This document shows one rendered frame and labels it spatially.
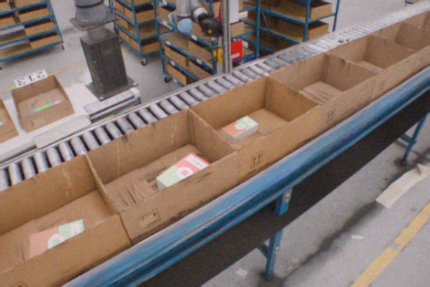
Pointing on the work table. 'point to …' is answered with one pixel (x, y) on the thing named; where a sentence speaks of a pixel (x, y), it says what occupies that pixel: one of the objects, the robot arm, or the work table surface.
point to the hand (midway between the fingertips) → (219, 37)
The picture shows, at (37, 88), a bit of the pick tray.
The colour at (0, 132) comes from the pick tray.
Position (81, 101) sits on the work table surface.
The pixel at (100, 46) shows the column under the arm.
